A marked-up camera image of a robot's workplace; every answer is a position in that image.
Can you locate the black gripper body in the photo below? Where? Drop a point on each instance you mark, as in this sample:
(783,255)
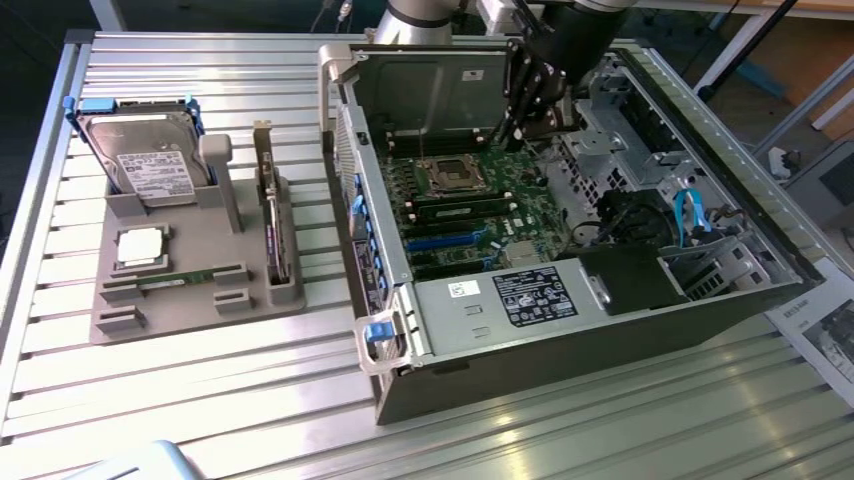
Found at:
(579,40)

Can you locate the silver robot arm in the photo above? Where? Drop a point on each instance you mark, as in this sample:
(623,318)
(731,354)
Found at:
(413,20)

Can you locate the black installed RAM stick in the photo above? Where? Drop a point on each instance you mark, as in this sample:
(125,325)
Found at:
(467,209)

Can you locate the green RAM stick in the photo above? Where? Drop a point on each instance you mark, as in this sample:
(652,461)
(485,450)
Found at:
(176,279)

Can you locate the metal disk bay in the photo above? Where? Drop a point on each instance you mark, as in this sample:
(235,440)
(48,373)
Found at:
(627,135)

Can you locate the green motherboard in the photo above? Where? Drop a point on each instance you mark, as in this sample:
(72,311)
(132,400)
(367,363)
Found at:
(513,175)

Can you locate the socket locking lever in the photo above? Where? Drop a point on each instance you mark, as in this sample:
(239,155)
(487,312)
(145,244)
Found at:
(423,140)

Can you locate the CPU socket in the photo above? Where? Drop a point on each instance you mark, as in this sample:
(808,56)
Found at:
(452,175)

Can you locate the blue expansion slot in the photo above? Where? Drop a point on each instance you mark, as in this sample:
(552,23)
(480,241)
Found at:
(447,240)

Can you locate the silver chipset heatsink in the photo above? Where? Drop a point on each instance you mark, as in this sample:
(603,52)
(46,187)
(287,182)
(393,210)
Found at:
(524,253)

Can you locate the white power strip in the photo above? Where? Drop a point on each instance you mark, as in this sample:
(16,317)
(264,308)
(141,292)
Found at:
(783,161)

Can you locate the black plastic shroud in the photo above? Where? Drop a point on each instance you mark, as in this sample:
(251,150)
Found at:
(630,277)

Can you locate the graphics card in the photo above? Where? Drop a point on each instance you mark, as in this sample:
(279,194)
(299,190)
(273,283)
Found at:
(275,210)

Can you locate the silver power supply unit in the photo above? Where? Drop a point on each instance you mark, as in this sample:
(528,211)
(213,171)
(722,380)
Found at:
(467,315)

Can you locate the grey monitor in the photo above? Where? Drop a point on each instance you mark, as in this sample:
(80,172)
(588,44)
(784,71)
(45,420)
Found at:
(827,175)

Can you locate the blue case latch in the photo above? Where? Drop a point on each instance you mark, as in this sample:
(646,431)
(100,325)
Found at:
(376,333)

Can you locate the black open PC case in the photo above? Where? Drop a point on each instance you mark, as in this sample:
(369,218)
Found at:
(600,360)

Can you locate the printed paper sheet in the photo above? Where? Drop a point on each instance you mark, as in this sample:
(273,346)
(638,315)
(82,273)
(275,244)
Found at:
(820,320)

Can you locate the silver CPU chip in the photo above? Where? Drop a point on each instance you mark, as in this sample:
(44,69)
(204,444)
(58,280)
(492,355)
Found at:
(141,247)

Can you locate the grey parts rack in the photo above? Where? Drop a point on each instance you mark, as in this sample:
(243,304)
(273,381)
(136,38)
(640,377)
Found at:
(200,310)

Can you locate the light blue plastic object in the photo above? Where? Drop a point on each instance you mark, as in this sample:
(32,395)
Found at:
(146,462)

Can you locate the hard disk with blue bracket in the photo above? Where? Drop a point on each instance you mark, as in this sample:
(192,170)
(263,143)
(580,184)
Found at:
(142,160)

